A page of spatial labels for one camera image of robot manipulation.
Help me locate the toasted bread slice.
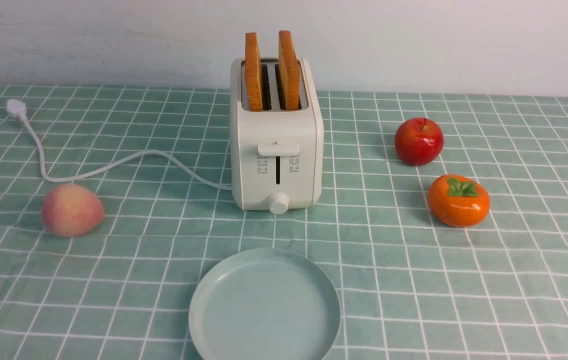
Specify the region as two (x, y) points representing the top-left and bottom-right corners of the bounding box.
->
(243, 32), (263, 112)
(278, 30), (300, 111)

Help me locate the red apple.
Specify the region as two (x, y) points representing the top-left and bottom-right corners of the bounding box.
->
(394, 117), (444, 167)

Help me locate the white power cable with plug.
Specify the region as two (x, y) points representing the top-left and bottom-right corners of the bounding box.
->
(6, 99), (233, 192)

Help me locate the orange persimmon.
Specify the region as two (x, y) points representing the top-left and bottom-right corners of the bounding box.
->
(427, 174), (491, 228)

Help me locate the pink peach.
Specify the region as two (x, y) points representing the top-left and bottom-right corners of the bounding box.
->
(41, 183), (105, 239)

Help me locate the light green round plate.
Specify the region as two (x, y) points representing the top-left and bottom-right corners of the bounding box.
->
(188, 247), (342, 360)

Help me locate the green checkered tablecloth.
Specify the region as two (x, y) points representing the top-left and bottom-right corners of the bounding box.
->
(0, 84), (568, 360)

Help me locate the white two-slot toaster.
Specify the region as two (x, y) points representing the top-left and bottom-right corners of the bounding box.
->
(229, 58), (325, 214)

